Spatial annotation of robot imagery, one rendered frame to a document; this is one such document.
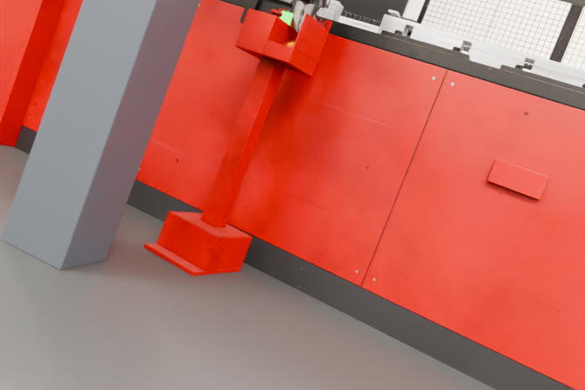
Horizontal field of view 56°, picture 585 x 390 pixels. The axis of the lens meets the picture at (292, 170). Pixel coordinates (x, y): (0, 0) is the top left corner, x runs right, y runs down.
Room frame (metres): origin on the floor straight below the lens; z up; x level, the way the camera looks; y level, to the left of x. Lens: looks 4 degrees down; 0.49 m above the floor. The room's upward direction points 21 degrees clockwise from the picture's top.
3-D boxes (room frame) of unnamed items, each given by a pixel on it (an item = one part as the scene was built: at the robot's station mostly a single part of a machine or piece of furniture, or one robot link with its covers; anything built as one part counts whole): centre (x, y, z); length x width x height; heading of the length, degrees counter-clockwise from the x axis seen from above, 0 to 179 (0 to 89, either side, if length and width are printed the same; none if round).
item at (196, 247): (1.69, 0.19, 0.06); 0.25 x 0.20 x 0.12; 153
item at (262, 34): (1.72, 0.17, 0.75); 0.20 x 0.16 x 0.18; 63
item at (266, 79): (1.72, 0.17, 0.39); 0.06 x 0.06 x 0.54; 63
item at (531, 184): (1.61, -0.61, 0.58); 0.15 x 0.02 x 0.07; 69
